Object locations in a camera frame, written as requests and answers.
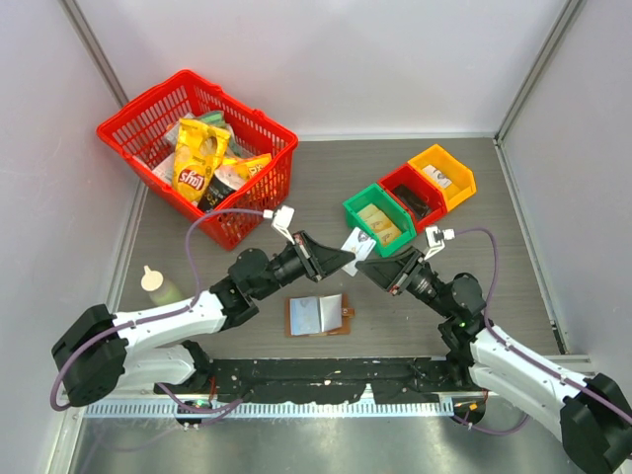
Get dark item in red bin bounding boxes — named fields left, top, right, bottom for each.
left=393, top=185, right=442, bottom=221

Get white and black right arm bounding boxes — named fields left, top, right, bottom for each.
left=357, top=248, right=631, bottom=473

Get red plastic shopping basket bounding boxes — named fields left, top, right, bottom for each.
left=96, top=69, right=298, bottom=221

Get brown leather card holder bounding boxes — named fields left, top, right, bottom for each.
left=285, top=293, right=356, bottom=338

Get black and white cup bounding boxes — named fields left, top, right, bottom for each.
left=197, top=165, right=246, bottom=212

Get white label in yellow bin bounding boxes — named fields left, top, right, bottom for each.
left=423, top=164, right=452, bottom=190

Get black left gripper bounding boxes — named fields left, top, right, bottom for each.
left=254, top=230, right=355, bottom=301

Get white VIP card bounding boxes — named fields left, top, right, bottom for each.
left=342, top=227, right=376, bottom=277

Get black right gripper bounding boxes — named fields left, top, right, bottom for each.
left=355, top=245, right=454, bottom=318

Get yellow Lays chips bag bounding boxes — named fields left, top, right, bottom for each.
left=172, top=118, right=231, bottom=202

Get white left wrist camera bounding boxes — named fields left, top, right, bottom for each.
left=263, top=205, right=295, bottom=243

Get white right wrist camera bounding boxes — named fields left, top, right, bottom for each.
left=424, top=226, right=455, bottom=261

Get gold cards in green bin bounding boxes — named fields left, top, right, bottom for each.
left=358, top=204, right=402, bottom=247

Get yellow plastic bin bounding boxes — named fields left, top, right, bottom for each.
left=408, top=144, right=477, bottom=211

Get green squeeze bottle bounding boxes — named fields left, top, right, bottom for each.
left=140, top=265, right=186, bottom=307

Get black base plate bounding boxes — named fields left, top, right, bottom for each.
left=168, top=357, right=486, bottom=405

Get white cable duct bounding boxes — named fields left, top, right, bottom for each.
left=84, top=398, right=454, bottom=419

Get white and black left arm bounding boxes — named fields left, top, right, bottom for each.
left=50, top=231, right=355, bottom=411

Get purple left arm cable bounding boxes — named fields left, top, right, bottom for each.
left=50, top=207, right=268, bottom=426

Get green plastic bin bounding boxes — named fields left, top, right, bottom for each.
left=343, top=184, right=417, bottom=257

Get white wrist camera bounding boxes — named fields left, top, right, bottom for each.
left=424, top=226, right=455, bottom=261
left=263, top=205, right=295, bottom=243

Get green snack packet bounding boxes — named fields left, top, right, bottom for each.
left=197, top=110, right=226, bottom=128

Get red plastic bin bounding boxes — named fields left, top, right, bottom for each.
left=377, top=163, right=447, bottom=233

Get yellow snack packet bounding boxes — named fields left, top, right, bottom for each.
left=222, top=153, right=272, bottom=181

